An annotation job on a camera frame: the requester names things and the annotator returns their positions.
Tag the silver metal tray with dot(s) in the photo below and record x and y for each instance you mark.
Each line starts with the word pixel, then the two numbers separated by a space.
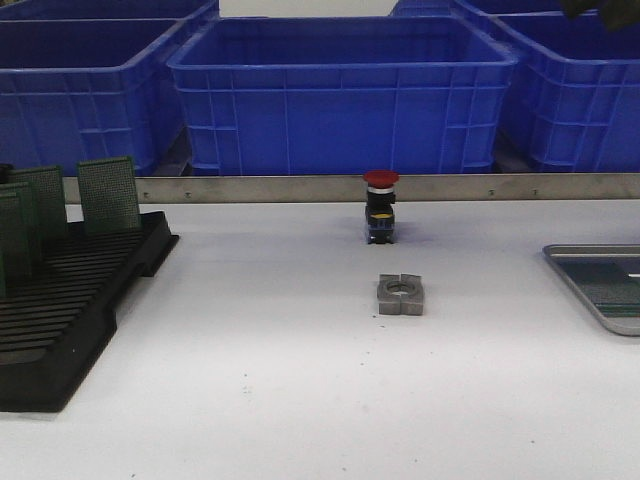
pixel 628 253

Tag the blue plastic bin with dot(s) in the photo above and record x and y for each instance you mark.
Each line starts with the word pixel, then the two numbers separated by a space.
pixel 312 96
pixel 76 90
pixel 117 9
pixel 573 102
pixel 414 8

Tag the green perforated circuit board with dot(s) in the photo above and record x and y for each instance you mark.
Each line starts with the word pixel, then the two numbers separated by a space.
pixel 607 272
pixel 613 296
pixel 108 195
pixel 33 254
pixel 47 186
pixel 13 240

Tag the black slotted board rack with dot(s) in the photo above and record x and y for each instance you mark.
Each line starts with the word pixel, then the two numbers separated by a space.
pixel 56 324

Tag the grey metal clamp block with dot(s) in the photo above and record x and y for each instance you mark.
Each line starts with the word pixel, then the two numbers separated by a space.
pixel 400 294

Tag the red emergency stop button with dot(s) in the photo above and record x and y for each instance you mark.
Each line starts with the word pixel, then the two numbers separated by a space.
pixel 379 211

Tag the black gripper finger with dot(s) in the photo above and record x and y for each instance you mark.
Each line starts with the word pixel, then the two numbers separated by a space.
pixel 614 14

